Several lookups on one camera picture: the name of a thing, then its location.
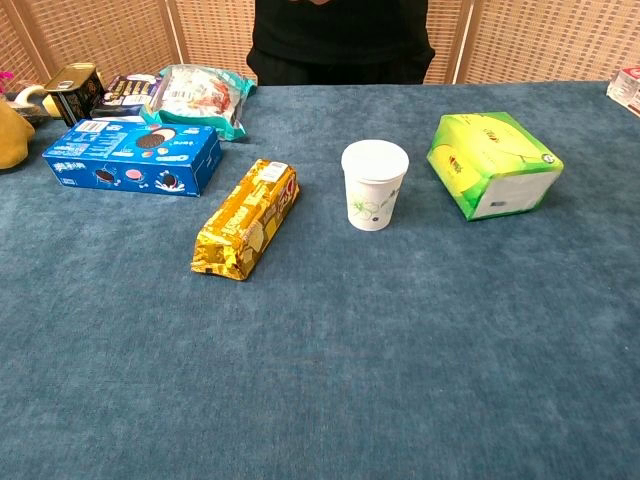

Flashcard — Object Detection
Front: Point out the blue Oreo cookie box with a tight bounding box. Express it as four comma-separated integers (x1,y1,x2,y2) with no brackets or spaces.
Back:
42,118,223,198

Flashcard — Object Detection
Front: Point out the gold foil biscuit pack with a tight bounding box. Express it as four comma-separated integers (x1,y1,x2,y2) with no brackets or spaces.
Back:
190,158,301,281

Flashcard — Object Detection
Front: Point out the woven rattan folding screen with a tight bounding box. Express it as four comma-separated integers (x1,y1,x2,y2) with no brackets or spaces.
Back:
0,0,640,95

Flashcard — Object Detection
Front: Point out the yellow plush toy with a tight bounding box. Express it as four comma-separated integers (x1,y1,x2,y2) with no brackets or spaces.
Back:
0,95,36,170

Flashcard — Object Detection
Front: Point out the white red carton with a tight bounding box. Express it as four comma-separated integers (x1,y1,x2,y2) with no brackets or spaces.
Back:
606,65,640,113

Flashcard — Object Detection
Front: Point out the green tissue pack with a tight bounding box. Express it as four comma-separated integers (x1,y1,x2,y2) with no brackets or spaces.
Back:
426,111,565,222

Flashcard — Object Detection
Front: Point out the white paper cup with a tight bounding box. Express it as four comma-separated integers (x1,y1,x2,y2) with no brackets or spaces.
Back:
340,139,411,232

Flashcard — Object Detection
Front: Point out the person in black clothes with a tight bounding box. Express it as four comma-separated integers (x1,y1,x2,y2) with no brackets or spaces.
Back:
246,0,436,86

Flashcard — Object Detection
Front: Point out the dark purple snack box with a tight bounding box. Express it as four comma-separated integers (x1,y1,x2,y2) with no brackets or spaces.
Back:
91,73,164,120

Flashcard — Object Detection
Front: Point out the teal white snack bag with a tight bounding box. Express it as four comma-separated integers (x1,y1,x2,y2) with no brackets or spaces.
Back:
139,64,258,143

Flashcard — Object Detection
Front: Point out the black gold tin can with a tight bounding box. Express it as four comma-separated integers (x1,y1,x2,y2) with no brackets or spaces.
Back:
43,62,106,128

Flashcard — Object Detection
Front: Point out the blue velvet tablecloth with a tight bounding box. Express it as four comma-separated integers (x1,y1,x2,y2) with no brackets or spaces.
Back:
0,80,640,480

